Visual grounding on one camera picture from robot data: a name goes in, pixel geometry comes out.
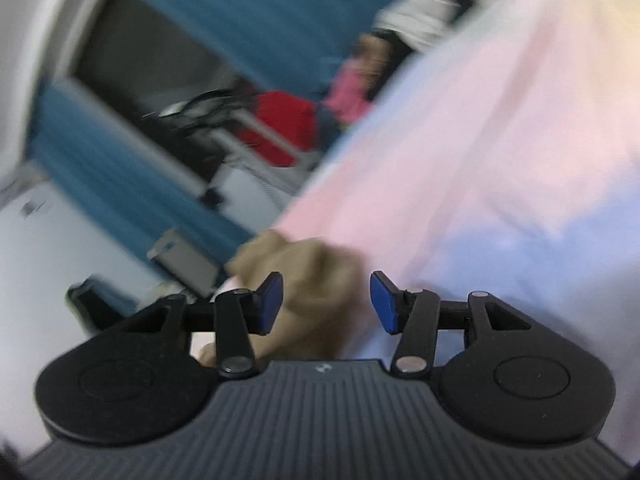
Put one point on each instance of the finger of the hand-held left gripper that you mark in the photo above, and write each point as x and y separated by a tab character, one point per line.
95	305

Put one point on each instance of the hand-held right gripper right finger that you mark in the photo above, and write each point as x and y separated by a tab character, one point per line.
385	305

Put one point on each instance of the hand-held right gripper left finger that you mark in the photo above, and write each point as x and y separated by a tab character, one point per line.
270	305

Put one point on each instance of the tan printed t-shirt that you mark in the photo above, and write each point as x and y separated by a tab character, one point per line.
310	285

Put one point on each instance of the pile of mixed clothes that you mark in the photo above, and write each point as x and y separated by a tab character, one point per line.
415	15

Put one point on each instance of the black chair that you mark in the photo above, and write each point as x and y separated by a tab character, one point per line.
187	260

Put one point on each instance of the narrow blue curtain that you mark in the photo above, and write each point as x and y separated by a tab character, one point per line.
115	175

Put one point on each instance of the pastel tie-dye bedsheet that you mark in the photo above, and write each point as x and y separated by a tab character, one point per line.
475	160

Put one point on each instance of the red garment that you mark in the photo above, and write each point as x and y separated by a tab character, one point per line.
280	125

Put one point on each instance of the white tripod stand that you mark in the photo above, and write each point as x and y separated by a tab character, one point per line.
235	125

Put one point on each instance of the dark window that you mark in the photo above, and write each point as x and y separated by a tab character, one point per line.
150	65

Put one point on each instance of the wide blue curtain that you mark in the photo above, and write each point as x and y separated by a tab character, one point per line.
280	15

